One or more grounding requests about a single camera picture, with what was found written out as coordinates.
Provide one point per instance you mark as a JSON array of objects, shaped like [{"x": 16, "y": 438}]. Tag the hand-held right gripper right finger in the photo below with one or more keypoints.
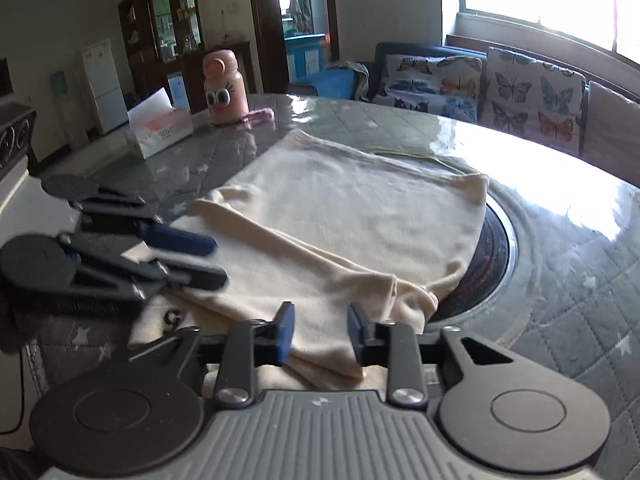
[{"x": 356, "y": 332}]

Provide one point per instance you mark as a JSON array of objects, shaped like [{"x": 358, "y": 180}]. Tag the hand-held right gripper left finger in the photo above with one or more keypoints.
[{"x": 285, "y": 330}]

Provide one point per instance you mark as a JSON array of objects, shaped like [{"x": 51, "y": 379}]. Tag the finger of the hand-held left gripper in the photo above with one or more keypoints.
[
  {"x": 180, "y": 240},
  {"x": 195, "y": 277}
]

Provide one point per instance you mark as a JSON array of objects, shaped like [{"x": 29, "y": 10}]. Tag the cream garment with dark print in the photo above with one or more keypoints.
[{"x": 350, "y": 210}]

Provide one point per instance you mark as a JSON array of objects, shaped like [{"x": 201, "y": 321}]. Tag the hanging clothes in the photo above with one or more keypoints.
[{"x": 300, "y": 5}]

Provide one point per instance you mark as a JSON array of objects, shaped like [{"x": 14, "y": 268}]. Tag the white pink tissue box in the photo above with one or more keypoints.
[{"x": 160, "y": 132}]

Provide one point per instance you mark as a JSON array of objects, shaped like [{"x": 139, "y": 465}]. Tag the black speaker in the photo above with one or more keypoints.
[{"x": 15, "y": 135}]

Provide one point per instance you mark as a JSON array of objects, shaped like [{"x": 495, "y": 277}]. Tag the pale blue bag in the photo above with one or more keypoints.
[{"x": 178, "y": 91}]

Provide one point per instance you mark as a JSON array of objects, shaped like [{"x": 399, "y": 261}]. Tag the pale stand with teal panel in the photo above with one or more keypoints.
[{"x": 65, "y": 110}]

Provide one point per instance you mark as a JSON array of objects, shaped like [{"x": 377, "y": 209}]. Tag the round black built-in cooktop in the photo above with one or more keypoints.
[{"x": 492, "y": 260}]

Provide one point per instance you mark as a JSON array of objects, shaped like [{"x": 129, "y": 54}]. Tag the pink cartoon face bottle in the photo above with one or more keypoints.
[{"x": 225, "y": 90}]

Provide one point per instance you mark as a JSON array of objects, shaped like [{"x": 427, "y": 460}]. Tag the white refrigerator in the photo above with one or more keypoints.
[{"x": 102, "y": 85}]

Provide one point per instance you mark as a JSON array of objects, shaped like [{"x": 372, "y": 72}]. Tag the dark wooden display cabinet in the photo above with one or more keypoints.
[{"x": 140, "y": 35}]

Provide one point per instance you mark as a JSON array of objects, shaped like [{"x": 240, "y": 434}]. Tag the blue blanket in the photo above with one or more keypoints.
[{"x": 322, "y": 84}]

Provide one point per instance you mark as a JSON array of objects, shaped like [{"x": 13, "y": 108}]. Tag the blue cabinet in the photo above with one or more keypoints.
[{"x": 305, "y": 57}]

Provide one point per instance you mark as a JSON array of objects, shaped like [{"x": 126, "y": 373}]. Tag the grey crumpled cloth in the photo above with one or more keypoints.
[{"x": 359, "y": 72}]

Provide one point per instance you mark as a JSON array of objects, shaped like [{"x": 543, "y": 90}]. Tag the wide butterfly print cushion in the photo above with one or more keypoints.
[{"x": 435, "y": 82}]

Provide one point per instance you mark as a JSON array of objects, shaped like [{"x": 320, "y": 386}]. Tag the dark blue sofa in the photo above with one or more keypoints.
[{"x": 385, "y": 55}]

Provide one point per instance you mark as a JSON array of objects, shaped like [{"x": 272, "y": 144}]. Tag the tall butterfly print cushion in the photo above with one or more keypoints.
[{"x": 530, "y": 95}]

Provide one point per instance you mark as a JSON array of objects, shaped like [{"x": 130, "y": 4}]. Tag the plain grey pillow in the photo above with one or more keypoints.
[{"x": 615, "y": 125}]

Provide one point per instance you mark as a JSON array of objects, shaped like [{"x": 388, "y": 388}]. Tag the brown door frame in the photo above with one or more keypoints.
[{"x": 265, "y": 25}]

